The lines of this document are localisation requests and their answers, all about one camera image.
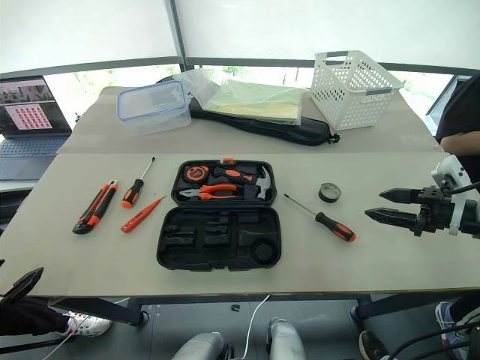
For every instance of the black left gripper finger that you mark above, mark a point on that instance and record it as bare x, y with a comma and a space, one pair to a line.
26, 282

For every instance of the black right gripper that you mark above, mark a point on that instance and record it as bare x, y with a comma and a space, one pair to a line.
435, 212

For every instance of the long orange black screwdriver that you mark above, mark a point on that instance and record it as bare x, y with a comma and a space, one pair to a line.
333, 225

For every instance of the black electrical tape roll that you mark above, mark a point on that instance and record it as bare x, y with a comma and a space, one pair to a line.
323, 195

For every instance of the orange black utility knife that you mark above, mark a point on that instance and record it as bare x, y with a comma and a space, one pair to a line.
95, 208

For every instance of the orange tester pen screwdriver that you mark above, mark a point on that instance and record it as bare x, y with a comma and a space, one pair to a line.
139, 217

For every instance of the short orange black screwdriver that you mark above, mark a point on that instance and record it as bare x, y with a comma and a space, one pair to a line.
132, 193

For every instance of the black plastic tool case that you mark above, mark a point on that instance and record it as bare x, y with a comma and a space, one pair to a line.
219, 240

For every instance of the dark trouser leg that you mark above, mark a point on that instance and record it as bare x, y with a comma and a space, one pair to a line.
30, 317

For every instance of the white sneaker red laces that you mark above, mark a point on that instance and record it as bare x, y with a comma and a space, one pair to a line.
90, 324

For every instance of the person in black shirt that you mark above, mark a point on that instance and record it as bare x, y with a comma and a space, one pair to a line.
461, 116

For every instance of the white perforated plastic basket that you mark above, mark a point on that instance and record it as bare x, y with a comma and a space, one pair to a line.
348, 97

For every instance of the blue white sneaker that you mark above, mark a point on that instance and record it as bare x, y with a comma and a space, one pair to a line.
446, 317

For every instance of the long black zip bag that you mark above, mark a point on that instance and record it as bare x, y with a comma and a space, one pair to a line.
285, 131

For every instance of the black shoe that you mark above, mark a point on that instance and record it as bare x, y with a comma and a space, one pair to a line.
373, 347

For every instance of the open laptop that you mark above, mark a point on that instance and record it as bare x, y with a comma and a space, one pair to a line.
26, 112

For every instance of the grey rounded robot leg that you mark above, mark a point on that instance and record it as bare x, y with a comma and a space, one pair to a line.
200, 347
287, 339

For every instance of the clear bag of yellow sheets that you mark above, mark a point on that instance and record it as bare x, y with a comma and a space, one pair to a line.
255, 99

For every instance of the small black floor object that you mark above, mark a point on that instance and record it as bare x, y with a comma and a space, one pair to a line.
236, 308

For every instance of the orange black tape measure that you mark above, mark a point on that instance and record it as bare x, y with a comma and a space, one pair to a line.
195, 174

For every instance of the clear container blue rimmed lid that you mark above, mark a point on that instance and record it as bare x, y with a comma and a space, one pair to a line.
153, 108

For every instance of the dark grey window frame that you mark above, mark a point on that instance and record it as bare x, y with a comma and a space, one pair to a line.
180, 37

